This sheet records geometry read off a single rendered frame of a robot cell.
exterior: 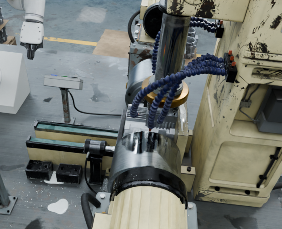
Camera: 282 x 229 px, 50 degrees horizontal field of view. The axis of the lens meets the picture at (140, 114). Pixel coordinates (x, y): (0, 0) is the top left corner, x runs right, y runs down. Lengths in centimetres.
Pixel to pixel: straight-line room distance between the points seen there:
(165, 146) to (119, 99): 80
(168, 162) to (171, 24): 44
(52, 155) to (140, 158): 54
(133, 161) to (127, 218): 37
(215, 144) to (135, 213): 54
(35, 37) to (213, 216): 112
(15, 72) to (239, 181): 122
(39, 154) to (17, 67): 53
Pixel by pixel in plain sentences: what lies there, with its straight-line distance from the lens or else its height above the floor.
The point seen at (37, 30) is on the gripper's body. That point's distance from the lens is 153.
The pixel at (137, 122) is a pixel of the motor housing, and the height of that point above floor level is 108.
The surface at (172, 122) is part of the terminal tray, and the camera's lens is 118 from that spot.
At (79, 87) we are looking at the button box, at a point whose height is 105.
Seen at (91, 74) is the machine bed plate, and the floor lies 80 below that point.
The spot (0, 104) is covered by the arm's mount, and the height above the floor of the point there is 86.
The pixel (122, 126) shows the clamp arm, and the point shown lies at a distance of 127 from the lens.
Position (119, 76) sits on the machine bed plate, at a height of 80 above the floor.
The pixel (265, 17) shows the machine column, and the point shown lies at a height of 161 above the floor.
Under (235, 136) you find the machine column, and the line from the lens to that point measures 107.
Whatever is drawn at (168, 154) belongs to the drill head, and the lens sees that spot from 102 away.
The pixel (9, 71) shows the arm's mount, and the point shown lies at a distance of 175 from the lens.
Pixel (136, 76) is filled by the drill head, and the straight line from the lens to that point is 138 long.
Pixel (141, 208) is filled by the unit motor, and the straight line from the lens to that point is 64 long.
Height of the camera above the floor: 189
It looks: 40 degrees down
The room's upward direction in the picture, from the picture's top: 6 degrees clockwise
